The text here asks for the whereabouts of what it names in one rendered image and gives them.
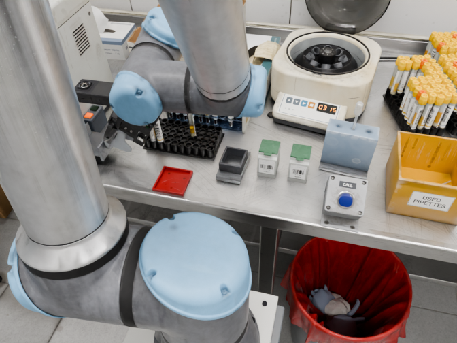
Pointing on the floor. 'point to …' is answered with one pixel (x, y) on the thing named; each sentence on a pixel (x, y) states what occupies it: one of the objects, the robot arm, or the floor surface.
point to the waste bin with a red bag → (348, 290)
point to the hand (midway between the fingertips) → (108, 141)
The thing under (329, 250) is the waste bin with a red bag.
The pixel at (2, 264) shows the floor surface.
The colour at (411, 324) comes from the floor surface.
